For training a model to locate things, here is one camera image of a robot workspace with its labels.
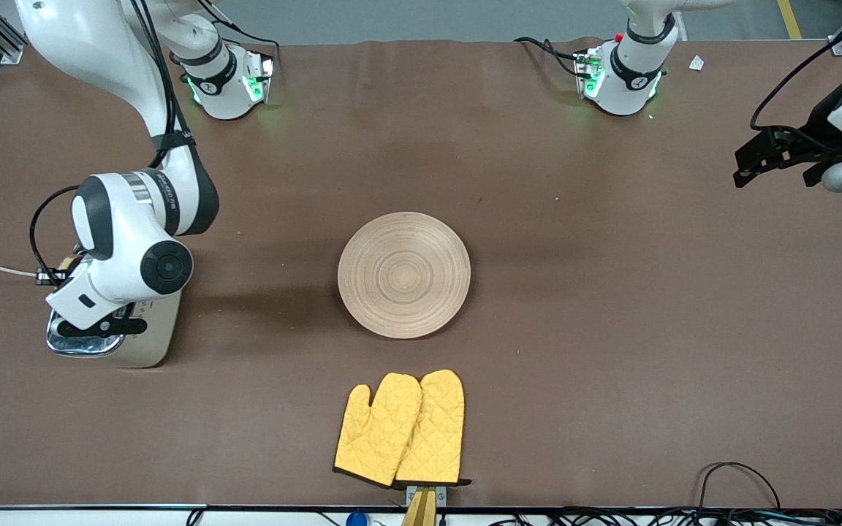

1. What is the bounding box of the round wooden plate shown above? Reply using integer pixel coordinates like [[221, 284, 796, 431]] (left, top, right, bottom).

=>
[[338, 212, 472, 340]]

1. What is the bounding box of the chrome and beige toaster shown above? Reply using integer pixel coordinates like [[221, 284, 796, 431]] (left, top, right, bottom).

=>
[[46, 245, 182, 369]]

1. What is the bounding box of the brown table cover sheet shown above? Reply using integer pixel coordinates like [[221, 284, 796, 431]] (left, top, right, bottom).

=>
[[0, 37, 842, 508]]

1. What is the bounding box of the yellow quilted oven mitt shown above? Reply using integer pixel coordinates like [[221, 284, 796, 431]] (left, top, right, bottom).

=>
[[394, 369, 473, 489], [333, 373, 423, 489]]

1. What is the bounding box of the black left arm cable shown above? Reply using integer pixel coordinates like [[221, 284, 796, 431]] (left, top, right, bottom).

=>
[[750, 0, 842, 147]]

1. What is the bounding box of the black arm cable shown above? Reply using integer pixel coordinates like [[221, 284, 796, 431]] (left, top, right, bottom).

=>
[[29, 0, 195, 278], [750, 0, 842, 147]]

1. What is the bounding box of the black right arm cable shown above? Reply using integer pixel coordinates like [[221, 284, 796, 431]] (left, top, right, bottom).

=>
[[29, 0, 195, 278]]

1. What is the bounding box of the black left base cable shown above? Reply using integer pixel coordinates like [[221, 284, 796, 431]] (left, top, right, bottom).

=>
[[514, 37, 583, 77]]

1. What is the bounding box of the black base cable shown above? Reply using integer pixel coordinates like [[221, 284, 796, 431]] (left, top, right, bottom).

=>
[[198, 0, 281, 74], [514, 37, 583, 77]]

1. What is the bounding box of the black looped cable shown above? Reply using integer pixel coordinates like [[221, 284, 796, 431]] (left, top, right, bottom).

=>
[[695, 462, 784, 512]]

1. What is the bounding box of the black right base cable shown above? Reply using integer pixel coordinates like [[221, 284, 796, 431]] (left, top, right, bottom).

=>
[[198, 0, 281, 74]]

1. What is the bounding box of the grey metal bracket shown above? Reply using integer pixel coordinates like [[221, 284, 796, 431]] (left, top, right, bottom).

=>
[[405, 484, 448, 508]]

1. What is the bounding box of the black cable bundle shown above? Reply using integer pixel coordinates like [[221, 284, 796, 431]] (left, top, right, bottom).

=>
[[487, 508, 842, 526]]

